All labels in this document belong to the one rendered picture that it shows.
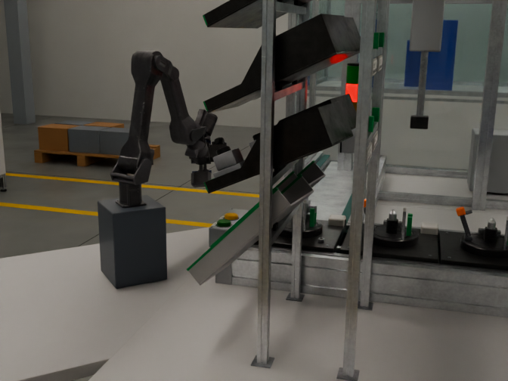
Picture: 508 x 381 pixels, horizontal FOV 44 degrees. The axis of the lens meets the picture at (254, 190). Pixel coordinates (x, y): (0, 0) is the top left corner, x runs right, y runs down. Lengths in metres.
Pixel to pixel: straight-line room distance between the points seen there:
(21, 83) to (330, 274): 9.32
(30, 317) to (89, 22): 9.71
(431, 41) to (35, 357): 1.88
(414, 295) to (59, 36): 10.20
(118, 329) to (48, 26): 10.22
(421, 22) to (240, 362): 1.69
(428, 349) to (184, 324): 0.53
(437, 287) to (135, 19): 9.45
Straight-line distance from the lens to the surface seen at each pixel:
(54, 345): 1.41
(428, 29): 2.60
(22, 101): 10.66
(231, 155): 1.25
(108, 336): 1.42
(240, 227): 1.23
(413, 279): 1.56
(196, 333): 1.41
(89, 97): 11.17
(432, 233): 1.78
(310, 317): 1.49
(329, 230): 1.75
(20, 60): 10.59
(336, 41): 1.13
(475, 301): 1.58
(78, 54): 11.21
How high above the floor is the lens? 1.50
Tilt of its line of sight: 14 degrees down
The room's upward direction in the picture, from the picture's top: 1 degrees clockwise
